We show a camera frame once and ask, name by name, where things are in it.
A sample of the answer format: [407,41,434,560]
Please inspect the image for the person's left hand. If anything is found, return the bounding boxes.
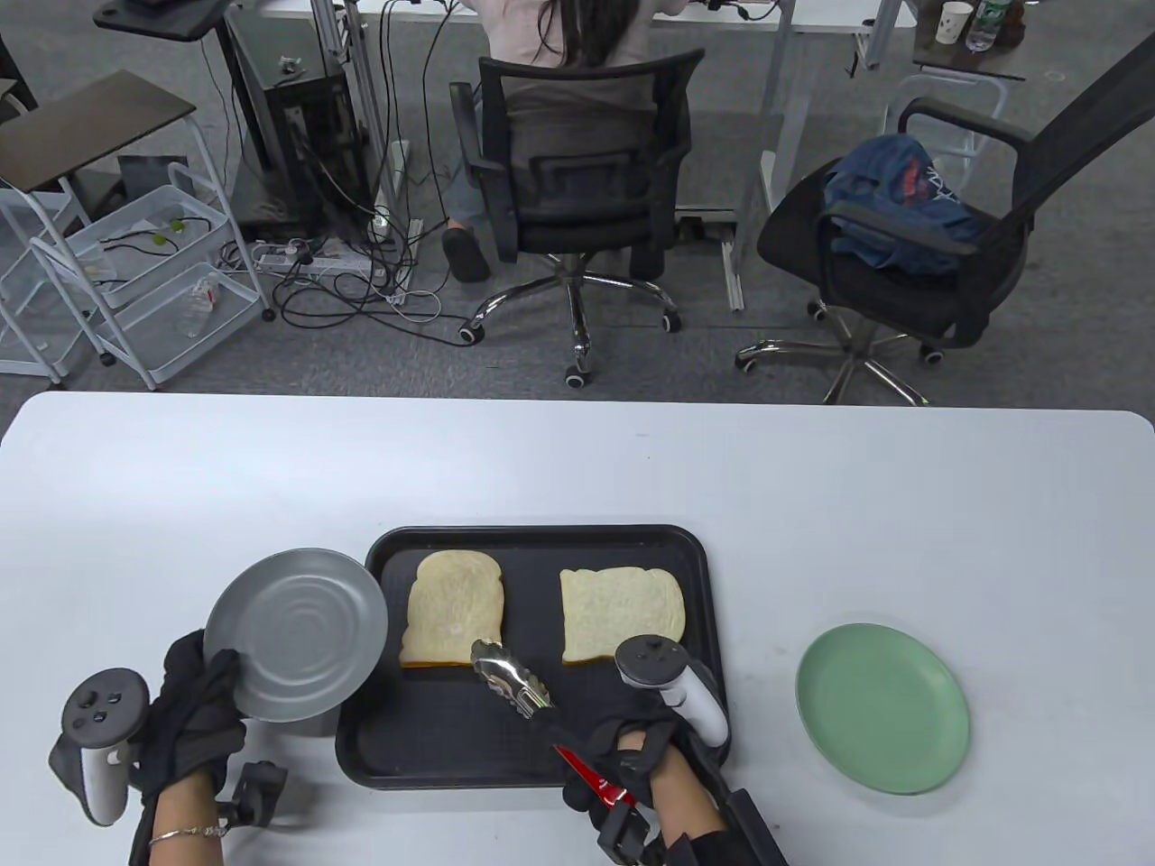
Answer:
[135,629,246,799]

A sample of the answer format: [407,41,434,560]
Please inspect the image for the person's right hand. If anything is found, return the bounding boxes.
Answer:
[532,690,696,835]

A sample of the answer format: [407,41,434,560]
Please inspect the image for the grey and white controller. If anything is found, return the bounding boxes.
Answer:
[615,635,729,748]
[50,668,151,826]

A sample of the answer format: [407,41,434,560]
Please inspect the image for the toast slice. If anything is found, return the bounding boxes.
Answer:
[559,567,687,667]
[400,549,504,668]

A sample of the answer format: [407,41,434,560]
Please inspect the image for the red-handled metal kitchen tongs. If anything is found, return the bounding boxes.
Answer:
[470,639,646,813]

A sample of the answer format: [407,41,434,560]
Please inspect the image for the grey round plate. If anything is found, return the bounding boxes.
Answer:
[203,548,389,723]

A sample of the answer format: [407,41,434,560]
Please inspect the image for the black food tray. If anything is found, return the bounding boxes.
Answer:
[336,525,732,791]

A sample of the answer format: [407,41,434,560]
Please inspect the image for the person's right forearm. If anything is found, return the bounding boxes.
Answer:
[650,767,727,866]

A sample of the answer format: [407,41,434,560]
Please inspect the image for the person's left forearm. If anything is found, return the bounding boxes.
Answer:
[135,771,226,866]

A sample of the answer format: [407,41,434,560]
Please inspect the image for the green round plate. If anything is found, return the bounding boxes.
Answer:
[796,623,972,796]

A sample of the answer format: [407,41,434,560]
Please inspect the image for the plastic bottle in cart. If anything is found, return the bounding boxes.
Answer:
[185,275,222,339]

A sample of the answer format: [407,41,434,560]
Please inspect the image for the white power strip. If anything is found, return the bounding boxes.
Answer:
[254,248,375,272]

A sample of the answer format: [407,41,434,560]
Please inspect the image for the black armrest office chair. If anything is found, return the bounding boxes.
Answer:
[735,32,1155,407]

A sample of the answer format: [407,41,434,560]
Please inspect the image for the black mesh office chair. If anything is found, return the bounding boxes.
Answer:
[449,48,707,389]

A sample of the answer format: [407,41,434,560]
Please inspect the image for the black computer tower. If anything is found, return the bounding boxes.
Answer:
[236,72,380,240]

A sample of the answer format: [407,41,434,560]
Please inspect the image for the blue jacket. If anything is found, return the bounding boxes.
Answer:
[823,135,986,276]

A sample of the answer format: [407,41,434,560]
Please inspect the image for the dark brown side table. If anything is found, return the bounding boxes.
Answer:
[0,70,198,195]

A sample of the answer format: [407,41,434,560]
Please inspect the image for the black stand tabletop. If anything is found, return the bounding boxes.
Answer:
[93,0,237,43]

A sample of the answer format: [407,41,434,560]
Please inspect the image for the white desk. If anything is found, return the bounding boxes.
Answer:
[257,0,917,312]

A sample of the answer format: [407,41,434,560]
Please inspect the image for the dark small table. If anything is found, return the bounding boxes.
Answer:
[911,27,1030,82]

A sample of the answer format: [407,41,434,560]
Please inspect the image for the clear plastic bottle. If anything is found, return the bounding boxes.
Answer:
[966,0,1007,52]

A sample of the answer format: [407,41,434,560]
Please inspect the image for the white rolling wire cart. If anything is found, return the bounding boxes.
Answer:
[0,161,276,391]

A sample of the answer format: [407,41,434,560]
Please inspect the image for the black floor cable bundle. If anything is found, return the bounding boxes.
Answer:
[217,239,470,348]

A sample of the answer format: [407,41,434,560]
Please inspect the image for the white metal stool frame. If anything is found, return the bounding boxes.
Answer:
[882,72,1007,163]

